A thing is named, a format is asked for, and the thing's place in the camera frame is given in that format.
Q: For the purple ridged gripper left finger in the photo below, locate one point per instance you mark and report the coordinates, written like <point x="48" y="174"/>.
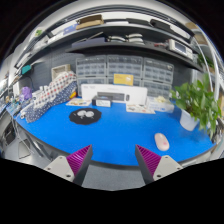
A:
<point x="73" y="167"/>

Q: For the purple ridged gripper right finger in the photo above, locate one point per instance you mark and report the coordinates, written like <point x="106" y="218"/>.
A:
<point x="154" y="167"/>

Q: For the pink computer mouse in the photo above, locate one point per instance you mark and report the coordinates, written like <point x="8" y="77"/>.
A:
<point x="161" y="142"/>

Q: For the black round mouse pad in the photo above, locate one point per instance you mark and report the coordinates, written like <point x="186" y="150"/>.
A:
<point x="85" y="116"/>

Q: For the blue table mat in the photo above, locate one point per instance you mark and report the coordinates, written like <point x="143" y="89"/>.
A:
<point x="116" y="134"/>

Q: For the flat picture card right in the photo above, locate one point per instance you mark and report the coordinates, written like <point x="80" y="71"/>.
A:
<point x="136" y="108"/>

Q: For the flat picture card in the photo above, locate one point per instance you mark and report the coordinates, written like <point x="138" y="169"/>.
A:
<point x="136" y="108"/>
<point x="78" y="102"/>

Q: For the white plant pot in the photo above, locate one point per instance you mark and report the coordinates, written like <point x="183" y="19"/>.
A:
<point x="187" y="121"/>

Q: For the clear plastic box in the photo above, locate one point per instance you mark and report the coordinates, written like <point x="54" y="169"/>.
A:
<point x="159" y="104"/>

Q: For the flat picture card left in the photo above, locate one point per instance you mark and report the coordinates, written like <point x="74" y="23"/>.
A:
<point x="78" y="102"/>

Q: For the small black white box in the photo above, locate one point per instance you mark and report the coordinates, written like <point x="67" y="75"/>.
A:
<point x="101" y="101"/>

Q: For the white long keyboard box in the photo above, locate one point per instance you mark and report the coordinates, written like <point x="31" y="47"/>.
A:
<point x="119" y="94"/>

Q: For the patterned fabric cloth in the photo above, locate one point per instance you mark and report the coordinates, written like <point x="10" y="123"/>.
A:
<point x="58" y="91"/>

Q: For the green potted plant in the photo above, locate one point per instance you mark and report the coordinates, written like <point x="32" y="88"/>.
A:
<point x="199" y="102"/>

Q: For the yellow card sign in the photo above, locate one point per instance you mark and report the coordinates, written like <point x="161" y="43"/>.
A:
<point x="123" y="79"/>

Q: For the purple toy figure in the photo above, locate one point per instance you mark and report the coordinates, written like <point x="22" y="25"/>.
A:
<point x="26" y="94"/>

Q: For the grey drawer organizer cabinet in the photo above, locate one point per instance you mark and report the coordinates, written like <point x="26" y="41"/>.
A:
<point x="155" y="75"/>

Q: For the white instrument on shelf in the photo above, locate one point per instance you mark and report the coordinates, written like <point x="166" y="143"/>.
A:
<point x="179" y="48"/>

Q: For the black metal shelf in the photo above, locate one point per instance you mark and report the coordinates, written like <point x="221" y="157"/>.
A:
<point x="96" y="37"/>

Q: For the cardboard box on shelf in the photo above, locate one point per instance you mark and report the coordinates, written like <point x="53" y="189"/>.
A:
<point x="89" y="21"/>

